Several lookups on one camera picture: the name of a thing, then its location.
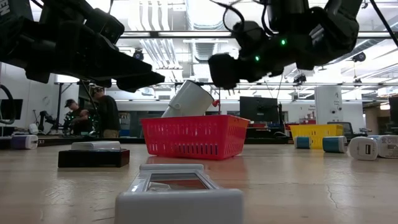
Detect white charger with printed label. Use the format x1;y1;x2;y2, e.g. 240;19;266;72
368;134;398;159

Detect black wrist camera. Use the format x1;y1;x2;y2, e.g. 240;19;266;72
233;20;269;54
84;7;126;45

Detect white round pillar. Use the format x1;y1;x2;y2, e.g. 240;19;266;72
314;85;343;126

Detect blue and white charger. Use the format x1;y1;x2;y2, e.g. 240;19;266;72
322;136;348;154
294;136;311;150

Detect white rectangular USB charger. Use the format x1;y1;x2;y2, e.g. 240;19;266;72
70;141;122;152

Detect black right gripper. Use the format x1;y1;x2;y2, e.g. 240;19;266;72
208;34;299;90

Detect white box charger USB port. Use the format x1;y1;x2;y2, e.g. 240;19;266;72
348;136;379;162

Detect black power bank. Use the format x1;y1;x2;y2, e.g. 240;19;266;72
57;149;131;169

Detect black looped cable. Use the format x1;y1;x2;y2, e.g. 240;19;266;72
0;83;16;125

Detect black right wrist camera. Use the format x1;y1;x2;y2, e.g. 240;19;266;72
233;20;269;54

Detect dark grey office chair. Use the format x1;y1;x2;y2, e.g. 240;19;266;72
326;121;354;139

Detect yellow plastic basket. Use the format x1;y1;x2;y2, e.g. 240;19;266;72
289;124;345;149

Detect black computer monitor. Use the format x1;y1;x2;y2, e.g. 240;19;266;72
0;99;24;121
239;96;279;123
388;96;398;127

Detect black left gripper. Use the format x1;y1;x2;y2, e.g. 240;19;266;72
0;17;165;93

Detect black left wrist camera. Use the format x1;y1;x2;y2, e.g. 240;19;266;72
84;7;126;45

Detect black overhead frame bar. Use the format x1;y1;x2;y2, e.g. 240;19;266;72
119;30;398;39

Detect white framed solar power bank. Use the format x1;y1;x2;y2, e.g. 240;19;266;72
114;164;246;224

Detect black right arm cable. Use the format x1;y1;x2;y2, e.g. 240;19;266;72
210;0;276;35

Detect red plastic basket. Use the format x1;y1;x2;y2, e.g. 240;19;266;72
139;114;251;161

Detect silver round air duct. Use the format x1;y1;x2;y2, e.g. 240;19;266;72
185;0;229;31

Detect purple and white charger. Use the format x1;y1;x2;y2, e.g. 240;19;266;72
11;134;39;151

